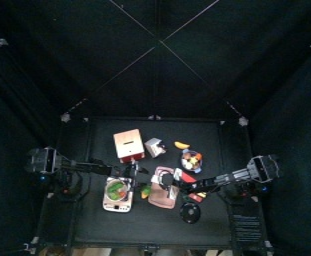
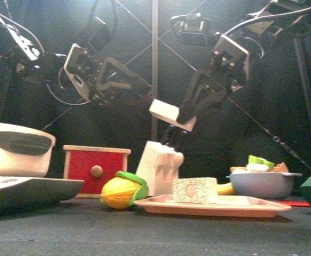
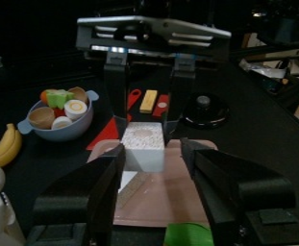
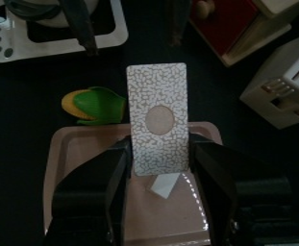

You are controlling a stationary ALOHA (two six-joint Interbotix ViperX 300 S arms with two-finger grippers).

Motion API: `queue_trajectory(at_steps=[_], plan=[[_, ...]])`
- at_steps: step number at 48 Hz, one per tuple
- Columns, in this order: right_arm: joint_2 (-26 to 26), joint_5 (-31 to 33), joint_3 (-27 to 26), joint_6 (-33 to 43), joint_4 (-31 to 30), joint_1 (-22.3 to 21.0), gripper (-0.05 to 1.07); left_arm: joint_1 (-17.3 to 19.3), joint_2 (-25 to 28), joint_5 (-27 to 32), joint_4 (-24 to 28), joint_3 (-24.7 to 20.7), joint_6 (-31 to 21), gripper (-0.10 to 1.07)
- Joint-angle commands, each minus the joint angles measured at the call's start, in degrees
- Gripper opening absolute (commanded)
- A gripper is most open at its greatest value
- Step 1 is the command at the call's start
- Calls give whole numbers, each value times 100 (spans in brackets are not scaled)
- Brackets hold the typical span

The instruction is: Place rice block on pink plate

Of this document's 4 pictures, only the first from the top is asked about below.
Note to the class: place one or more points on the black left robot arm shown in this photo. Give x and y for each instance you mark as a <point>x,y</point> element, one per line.
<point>79,166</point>

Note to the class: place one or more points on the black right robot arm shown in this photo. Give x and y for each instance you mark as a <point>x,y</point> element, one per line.
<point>239,175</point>

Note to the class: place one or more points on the pink plate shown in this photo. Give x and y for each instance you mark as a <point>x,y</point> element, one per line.
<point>161,196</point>

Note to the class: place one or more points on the black plate with white label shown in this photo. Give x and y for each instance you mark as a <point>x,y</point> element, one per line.
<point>246,228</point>

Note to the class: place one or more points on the red flat box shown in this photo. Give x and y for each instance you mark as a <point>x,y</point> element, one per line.
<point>185,175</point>

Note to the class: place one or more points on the small red yellow toy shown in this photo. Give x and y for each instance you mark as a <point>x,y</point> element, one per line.
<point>197,196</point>

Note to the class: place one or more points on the orange green toy carrot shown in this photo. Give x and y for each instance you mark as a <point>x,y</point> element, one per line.
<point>144,191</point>

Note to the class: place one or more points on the bowl of toy fruit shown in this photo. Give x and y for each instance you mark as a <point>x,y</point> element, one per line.
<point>191,161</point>

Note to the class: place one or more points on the silver pot with green vegetables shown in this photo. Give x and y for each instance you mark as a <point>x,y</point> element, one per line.
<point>116,190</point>

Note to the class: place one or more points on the small grey white box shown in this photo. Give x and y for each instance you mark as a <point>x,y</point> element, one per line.
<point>153,146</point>

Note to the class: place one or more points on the black round disc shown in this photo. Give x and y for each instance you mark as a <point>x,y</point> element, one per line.
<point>189,212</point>

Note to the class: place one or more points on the yellow toy banana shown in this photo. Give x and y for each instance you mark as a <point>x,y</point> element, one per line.
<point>181,145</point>

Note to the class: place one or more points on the metal frame centre clamp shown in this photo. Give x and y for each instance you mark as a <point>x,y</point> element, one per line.
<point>153,117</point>

